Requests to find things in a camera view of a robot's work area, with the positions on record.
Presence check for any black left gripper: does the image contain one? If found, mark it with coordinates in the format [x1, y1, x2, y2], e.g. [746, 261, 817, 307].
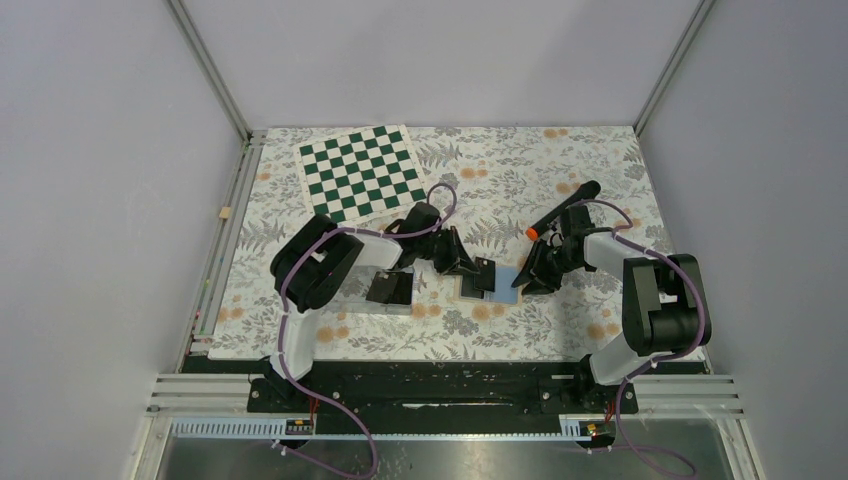
[416, 226, 480, 276]

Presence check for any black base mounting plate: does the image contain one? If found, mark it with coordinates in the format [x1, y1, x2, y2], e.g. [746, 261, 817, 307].
[247, 361, 638, 435]

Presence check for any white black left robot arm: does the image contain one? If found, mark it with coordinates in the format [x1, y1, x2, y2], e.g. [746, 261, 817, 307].
[269, 202, 480, 411]

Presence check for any green white checkerboard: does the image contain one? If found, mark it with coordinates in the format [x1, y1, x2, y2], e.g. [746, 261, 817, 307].
[293, 124, 428, 224]

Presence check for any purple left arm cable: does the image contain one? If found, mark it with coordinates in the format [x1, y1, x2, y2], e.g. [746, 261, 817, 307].
[274, 182, 460, 480]

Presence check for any aluminium frame rail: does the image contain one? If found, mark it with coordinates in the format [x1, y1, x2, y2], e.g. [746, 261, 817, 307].
[147, 1, 265, 416]

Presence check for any stack of credit cards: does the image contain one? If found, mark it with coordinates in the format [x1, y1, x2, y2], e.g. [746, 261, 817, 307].
[366, 270, 414, 306]

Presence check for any clear plastic card box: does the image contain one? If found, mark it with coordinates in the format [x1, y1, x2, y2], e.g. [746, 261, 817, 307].
[325, 265, 415, 315]

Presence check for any single black credit card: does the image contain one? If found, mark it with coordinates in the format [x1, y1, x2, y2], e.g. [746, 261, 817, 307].
[459, 275, 485, 299]

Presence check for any black marker orange cap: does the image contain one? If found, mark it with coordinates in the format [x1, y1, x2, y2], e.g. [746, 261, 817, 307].
[525, 180, 601, 241]

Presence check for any floral patterned table mat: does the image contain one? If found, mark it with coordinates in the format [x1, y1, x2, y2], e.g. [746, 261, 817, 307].
[209, 126, 673, 361]

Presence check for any beige leather card holder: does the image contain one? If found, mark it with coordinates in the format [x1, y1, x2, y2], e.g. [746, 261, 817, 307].
[457, 264, 525, 307]

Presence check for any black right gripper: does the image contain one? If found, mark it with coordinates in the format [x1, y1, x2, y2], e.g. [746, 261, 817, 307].
[511, 238, 584, 296]

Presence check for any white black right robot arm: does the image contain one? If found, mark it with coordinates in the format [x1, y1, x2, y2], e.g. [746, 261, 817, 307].
[512, 200, 712, 412]

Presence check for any white slotted cable duct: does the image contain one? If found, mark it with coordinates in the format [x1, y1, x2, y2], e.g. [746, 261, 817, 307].
[170, 415, 594, 443]

